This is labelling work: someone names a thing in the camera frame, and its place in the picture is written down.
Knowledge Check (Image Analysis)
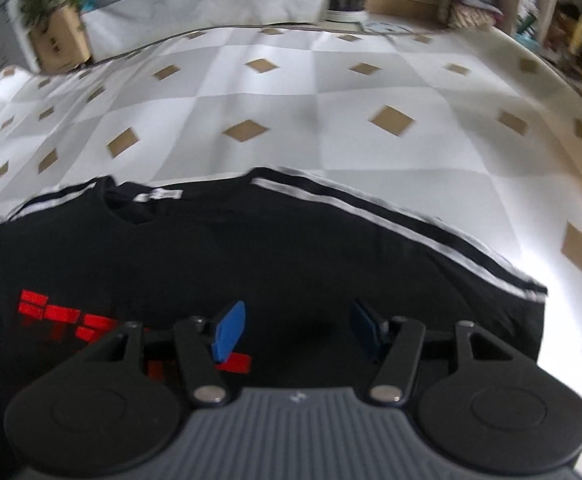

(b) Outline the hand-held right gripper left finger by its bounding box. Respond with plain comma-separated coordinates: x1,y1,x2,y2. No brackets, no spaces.
74,300,248,406

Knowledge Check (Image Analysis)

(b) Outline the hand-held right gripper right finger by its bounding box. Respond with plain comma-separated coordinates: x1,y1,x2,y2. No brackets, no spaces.
350,300,519,405

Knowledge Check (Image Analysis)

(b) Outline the black t-shirt red print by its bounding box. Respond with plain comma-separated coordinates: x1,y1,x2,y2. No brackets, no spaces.
0,166,548,441

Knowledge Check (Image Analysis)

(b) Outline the grey white checkered tablecloth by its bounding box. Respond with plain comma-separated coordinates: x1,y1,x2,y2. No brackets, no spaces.
0,22,582,480

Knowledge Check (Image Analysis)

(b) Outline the cabinet with grey patterned cover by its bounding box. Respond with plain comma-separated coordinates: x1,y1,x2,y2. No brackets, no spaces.
78,0,332,61

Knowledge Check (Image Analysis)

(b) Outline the patterned woven bag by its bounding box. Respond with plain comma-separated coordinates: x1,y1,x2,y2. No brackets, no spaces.
446,0,497,31

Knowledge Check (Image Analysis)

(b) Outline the cardboard box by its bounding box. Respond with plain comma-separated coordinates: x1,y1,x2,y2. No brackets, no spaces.
28,7,92,73

